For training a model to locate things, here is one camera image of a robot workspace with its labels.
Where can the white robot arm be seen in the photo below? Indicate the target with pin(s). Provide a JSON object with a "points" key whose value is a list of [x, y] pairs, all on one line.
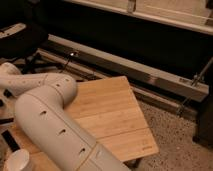
{"points": [[39, 110]]}

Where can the white ceramic cup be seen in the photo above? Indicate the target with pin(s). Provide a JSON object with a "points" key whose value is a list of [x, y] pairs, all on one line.
{"points": [[19, 161]]}

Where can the light wooden table board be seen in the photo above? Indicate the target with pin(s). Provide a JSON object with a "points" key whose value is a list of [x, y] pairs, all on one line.
{"points": [[115, 130]]}

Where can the black office chair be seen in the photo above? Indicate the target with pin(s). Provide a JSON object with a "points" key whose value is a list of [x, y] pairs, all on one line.
{"points": [[24, 44]]}

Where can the black flat device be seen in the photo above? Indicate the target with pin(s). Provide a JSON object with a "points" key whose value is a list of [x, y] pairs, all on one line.
{"points": [[10, 141]]}

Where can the metal rail beam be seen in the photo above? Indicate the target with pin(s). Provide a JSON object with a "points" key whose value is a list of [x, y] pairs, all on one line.
{"points": [[143, 73]]}

